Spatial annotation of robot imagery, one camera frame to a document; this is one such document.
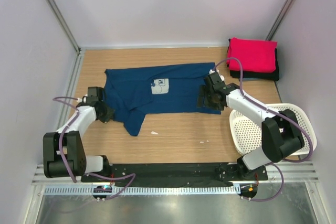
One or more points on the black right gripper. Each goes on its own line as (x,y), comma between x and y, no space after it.
(203,91)

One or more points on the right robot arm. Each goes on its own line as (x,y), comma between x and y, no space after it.
(281,134)

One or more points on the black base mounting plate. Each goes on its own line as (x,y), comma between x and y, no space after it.
(178,175)

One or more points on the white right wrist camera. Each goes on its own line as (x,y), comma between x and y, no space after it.
(216,73)

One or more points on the white perforated plastic basket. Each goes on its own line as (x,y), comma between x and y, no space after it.
(247,135)

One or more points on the aluminium rail frame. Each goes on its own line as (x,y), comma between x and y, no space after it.
(302,172)

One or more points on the folded black t-shirt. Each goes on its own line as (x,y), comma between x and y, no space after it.
(260,75)

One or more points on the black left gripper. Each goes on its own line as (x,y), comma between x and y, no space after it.
(109,115)

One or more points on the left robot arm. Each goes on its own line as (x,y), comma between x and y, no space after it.
(63,151)

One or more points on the folded grey t-shirt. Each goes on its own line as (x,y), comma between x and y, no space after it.
(248,79)

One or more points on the blue printed t-shirt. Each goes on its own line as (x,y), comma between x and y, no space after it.
(135,92)

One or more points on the white slotted cable duct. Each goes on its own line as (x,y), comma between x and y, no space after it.
(96,190)

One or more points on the folded pink t-shirt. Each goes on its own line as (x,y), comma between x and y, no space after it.
(250,44)

